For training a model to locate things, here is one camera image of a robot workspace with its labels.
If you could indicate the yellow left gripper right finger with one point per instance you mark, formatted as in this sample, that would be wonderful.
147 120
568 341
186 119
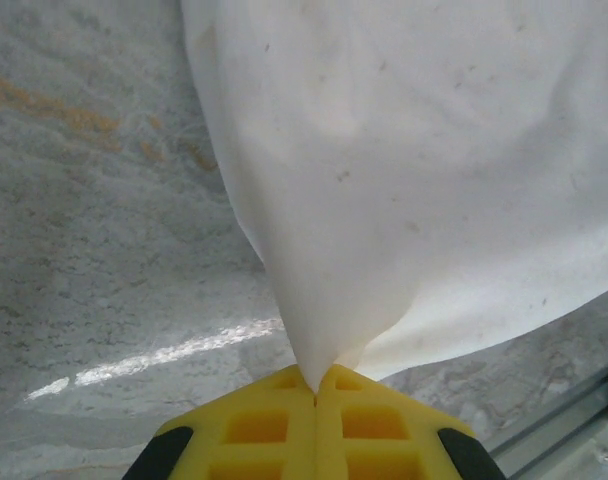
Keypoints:
379 430

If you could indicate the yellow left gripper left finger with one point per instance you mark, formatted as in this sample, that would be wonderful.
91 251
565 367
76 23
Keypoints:
264 430

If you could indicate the white t-shirt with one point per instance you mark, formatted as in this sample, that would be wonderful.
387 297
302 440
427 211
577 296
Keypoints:
409 150

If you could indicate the aluminium rail beam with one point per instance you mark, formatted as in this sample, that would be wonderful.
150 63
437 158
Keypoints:
559 415

